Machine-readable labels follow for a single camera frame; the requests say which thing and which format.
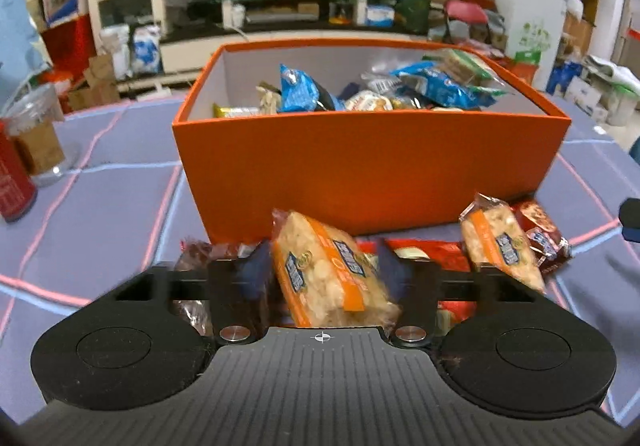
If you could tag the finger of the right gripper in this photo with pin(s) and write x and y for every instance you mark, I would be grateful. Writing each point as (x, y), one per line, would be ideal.
(629, 216)

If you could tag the brown cardboard box floor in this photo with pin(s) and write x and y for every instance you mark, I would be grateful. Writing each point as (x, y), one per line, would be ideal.
(97, 87)

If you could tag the orange cardboard box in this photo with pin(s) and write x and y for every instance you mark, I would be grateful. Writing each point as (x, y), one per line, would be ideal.
(365, 172)

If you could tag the orange cracker packet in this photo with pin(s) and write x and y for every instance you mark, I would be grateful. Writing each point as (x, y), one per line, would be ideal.
(492, 236)
(325, 278)

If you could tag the blue star cloth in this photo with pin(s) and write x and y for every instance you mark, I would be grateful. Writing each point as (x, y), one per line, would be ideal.
(23, 54)

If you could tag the white glass-door cabinet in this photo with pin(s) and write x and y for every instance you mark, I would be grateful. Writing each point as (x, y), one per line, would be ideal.
(106, 13)

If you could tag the dark red snack packet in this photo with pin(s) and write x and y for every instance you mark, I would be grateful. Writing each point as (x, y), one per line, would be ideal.
(550, 248)

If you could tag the white tv stand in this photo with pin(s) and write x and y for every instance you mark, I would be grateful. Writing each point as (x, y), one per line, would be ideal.
(188, 49)

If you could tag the white freezer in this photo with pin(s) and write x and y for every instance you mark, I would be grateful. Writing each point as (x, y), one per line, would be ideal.
(534, 28)

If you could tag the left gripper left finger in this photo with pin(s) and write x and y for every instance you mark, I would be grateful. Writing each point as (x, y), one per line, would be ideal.
(238, 291)

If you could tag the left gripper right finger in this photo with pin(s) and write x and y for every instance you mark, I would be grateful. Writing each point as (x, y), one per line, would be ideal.
(413, 284)

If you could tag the blue snack bag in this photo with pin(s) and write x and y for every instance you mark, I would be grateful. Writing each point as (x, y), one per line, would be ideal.
(461, 85)

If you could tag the clear glass jar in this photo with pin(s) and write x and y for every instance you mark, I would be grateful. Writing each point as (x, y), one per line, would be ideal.
(31, 125)

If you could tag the red folding chair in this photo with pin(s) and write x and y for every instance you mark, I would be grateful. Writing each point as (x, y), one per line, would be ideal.
(465, 21)

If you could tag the dark purple snack packet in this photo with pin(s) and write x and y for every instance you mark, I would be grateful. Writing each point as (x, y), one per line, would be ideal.
(189, 299)

